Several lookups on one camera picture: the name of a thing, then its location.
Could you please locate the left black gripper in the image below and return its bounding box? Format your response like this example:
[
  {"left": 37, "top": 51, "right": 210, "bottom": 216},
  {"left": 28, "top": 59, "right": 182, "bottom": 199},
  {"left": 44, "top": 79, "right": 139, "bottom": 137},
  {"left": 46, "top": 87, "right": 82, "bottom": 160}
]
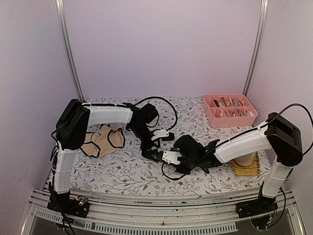
[{"left": 130, "top": 123, "right": 161, "bottom": 162}]

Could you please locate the beige underwear black trim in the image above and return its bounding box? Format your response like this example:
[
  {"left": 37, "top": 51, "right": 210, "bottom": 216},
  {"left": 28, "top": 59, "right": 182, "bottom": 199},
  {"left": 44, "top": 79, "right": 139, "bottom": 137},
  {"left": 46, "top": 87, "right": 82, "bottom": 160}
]
[{"left": 80, "top": 124, "right": 125, "bottom": 158}]

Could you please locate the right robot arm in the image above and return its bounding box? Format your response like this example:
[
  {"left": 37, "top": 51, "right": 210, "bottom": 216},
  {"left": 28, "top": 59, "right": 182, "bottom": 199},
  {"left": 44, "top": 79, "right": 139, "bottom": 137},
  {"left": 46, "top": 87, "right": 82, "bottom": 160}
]
[{"left": 173, "top": 113, "right": 303, "bottom": 213}]

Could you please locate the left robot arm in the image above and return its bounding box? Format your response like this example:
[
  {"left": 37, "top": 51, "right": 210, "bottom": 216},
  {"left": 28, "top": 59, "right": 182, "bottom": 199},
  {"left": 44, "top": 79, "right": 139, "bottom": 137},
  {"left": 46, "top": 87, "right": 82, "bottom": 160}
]
[{"left": 51, "top": 99, "right": 159, "bottom": 212}]

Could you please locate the floral table cloth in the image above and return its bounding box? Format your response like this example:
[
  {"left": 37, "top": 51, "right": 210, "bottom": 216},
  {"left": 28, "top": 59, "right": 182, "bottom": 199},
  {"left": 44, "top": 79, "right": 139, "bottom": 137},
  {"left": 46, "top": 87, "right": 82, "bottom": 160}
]
[{"left": 69, "top": 97, "right": 271, "bottom": 197}]

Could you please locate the cream ribbed cup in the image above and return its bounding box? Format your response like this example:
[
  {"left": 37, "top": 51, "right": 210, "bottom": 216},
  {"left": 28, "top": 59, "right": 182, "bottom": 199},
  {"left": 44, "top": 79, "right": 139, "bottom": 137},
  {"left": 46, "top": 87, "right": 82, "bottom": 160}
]
[{"left": 234, "top": 152, "right": 256, "bottom": 166}]

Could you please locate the pink divided organizer tray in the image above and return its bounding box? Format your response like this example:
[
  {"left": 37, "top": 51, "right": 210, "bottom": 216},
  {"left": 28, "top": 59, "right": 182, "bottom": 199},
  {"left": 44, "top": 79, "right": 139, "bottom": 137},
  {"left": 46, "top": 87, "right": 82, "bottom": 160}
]
[{"left": 203, "top": 94, "right": 258, "bottom": 128}]

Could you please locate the yellow woven mat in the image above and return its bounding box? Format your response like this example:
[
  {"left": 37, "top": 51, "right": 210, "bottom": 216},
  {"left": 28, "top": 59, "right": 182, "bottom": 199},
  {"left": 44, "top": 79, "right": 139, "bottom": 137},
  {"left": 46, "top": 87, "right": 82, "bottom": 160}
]
[{"left": 231, "top": 152, "right": 260, "bottom": 176}]

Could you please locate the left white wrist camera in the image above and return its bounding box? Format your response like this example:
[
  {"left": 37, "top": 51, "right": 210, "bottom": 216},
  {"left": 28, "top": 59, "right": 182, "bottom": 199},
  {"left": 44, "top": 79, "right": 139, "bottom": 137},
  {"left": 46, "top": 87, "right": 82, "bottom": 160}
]
[{"left": 151, "top": 130, "right": 175, "bottom": 141}]

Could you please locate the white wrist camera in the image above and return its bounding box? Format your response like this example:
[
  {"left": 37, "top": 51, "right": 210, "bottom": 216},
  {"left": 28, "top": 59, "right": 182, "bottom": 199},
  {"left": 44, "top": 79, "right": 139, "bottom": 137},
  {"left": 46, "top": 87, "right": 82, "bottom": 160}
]
[
  {"left": 151, "top": 130, "right": 175, "bottom": 141},
  {"left": 162, "top": 151, "right": 184, "bottom": 165}
]

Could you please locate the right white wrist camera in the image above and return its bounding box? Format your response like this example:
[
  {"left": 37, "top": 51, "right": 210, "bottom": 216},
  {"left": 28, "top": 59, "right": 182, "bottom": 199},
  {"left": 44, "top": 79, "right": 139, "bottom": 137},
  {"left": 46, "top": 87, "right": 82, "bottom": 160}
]
[{"left": 162, "top": 151, "right": 184, "bottom": 165}]

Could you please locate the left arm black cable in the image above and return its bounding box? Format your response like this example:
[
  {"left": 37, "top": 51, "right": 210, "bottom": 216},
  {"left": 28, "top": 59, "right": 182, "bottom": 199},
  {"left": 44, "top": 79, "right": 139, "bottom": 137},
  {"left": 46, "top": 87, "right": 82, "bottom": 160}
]
[{"left": 136, "top": 96, "right": 178, "bottom": 134}]

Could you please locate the front aluminium rail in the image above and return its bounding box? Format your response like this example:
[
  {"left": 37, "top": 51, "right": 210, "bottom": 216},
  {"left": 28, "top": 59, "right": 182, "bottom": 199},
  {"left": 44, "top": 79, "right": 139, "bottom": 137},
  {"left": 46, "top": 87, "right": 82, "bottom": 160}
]
[{"left": 19, "top": 188, "right": 308, "bottom": 235}]

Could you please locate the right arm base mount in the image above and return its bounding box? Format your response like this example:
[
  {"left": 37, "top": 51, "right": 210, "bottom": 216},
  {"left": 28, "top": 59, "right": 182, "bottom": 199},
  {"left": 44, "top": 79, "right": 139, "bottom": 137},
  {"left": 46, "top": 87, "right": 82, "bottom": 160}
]
[{"left": 235, "top": 193, "right": 278, "bottom": 218}]

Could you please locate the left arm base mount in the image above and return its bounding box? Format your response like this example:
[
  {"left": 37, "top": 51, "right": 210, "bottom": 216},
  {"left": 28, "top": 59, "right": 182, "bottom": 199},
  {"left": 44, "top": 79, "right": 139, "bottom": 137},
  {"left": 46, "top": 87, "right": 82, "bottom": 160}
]
[{"left": 47, "top": 191, "right": 90, "bottom": 218}]

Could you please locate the left aluminium frame post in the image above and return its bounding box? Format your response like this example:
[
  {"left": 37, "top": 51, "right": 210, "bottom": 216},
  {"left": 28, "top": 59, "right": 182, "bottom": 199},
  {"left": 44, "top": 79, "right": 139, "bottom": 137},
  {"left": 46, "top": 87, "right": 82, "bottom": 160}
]
[{"left": 55, "top": 0, "right": 85, "bottom": 102}]

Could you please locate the aluminium frame post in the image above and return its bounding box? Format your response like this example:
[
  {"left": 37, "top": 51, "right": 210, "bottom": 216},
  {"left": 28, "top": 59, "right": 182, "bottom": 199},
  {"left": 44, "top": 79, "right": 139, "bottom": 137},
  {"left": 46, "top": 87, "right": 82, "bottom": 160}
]
[
  {"left": 242, "top": 0, "right": 268, "bottom": 96},
  {"left": 55, "top": 0, "right": 85, "bottom": 102}
]

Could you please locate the right aluminium frame post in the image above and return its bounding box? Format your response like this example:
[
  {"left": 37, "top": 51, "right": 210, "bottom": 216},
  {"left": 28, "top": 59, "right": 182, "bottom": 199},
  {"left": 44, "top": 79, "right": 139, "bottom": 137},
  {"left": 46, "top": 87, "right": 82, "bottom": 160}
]
[{"left": 242, "top": 0, "right": 268, "bottom": 96}]

